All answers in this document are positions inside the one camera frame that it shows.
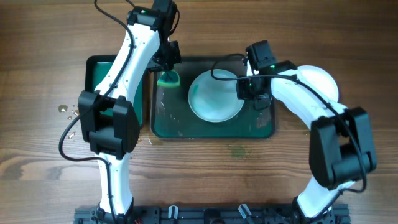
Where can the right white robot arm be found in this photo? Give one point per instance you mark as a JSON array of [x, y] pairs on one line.
[[341, 152]]

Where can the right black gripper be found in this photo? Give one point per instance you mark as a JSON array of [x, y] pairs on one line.
[[241, 90]]

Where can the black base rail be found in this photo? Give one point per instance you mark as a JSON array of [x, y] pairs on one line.
[[278, 213]]

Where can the white plate top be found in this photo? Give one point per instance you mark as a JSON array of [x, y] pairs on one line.
[[213, 96]]

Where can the small green water tray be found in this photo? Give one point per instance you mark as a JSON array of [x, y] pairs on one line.
[[97, 67]]

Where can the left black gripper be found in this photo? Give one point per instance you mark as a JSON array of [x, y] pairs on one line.
[[173, 58]]

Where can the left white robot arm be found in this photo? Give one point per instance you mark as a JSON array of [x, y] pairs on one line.
[[109, 123]]

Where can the white plate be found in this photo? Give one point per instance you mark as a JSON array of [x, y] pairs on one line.
[[320, 79], [213, 96]]

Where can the green yellow sponge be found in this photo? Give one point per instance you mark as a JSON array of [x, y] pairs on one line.
[[169, 79]]

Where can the large dark serving tray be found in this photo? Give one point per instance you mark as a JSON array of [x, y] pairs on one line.
[[173, 118]]

